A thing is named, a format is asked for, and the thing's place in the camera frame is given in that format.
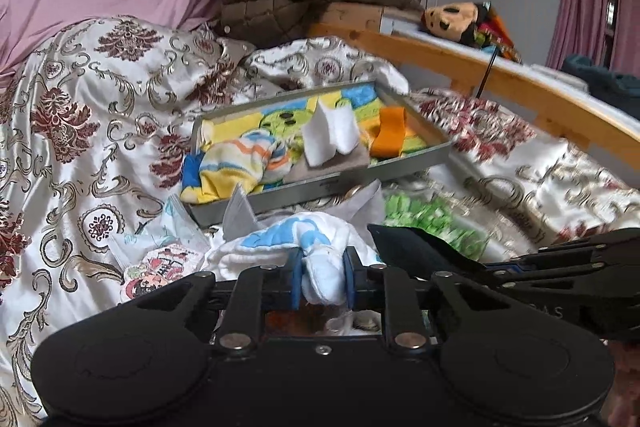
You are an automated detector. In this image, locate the white tissue packet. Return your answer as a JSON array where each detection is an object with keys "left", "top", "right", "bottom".
[{"left": 107, "top": 194, "right": 211, "bottom": 268}]

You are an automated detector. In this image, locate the white and blue quilted cloth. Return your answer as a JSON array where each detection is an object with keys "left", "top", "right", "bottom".
[{"left": 205, "top": 213, "right": 381, "bottom": 305}]

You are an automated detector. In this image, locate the grey metal tray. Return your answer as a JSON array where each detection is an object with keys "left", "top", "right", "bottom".
[{"left": 190, "top": 79, "right": 456, "bottom": 228}]

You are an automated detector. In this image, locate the pink curtain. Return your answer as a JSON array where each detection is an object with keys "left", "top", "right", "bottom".
[{"left": 545, "top": 0, "right": 640, "bottom": 75}]

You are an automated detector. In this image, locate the white sock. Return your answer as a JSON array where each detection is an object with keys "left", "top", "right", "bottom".
[{"left": 300, "top": 99, "right": 361, "bottom": 168}]

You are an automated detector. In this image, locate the red cartoon printed packet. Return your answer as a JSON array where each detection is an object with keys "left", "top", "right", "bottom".
[{"left": 120, "top": 242, "right": 201, "bottom": 303}]

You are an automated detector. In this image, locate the mouse plush toy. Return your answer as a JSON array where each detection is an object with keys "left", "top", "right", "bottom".
[{"left": 420, "top": 2, "right": 488, "bottom": 45}]

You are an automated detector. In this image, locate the dark teal cloth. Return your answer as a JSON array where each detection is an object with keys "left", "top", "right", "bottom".
[{"left": 560, "top": 54, "right": 640, "bottom": 100}]

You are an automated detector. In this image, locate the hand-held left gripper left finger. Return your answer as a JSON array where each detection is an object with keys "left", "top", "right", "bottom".
[{"left": 120, "top": 249, "right": 306, "bottom": 355}]

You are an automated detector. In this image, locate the striped sock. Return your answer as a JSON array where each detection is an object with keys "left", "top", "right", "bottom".
[{"left": 197, "top": 129, "right": 291, "bottom": 202}]

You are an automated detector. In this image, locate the floral satin bedspread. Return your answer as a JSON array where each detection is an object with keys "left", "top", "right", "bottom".
[{"left": 0, "top": 17, "right": 640, "bottom": 427}]

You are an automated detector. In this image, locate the wooden bed frame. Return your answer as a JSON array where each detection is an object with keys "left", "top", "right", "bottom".
[{"left": 307, "top": 2, "right": 640, "bottom": 168}]

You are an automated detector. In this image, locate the yellow frog print towel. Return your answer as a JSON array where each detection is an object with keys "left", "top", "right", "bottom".
[{"left": 181, "top": 82, "right": 441, "bottom": 202}]

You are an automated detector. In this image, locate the jar of green bits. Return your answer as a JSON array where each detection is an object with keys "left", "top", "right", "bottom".
[{"left": 382, "top": 187, "right": 488, "bottom": 263}]

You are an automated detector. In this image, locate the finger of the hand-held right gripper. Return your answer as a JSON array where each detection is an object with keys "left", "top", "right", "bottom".
[
  {"left": 482, "top": 258, "right": 640, "bottom": 290},
  {"left": 537, "top": 228, "right": 640, "bottom": 263}
]

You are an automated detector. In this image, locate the grey cloth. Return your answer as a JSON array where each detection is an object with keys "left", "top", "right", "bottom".
[{"left": 222, "top": 179, "right": 387, "bottom": 240}]

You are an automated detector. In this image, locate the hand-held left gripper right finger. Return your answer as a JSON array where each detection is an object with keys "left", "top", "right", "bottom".
[{"left": 342, "top": 247, "right": 506, "bottom": 355}]

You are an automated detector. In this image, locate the light wooden box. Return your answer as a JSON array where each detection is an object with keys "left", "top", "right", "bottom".
[{"left": 320, "top": 2, "right": 386, "bottom": 32}]

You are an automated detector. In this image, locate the black cable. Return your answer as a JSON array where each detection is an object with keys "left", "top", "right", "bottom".
[{"left": 472, "top": 49, "right": 498, "bottom": 100}]

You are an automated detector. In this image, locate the orange band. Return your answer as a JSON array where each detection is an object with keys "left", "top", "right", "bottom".
[{"left": 369, "top": 106, "right": 408, "bottom": 158}]

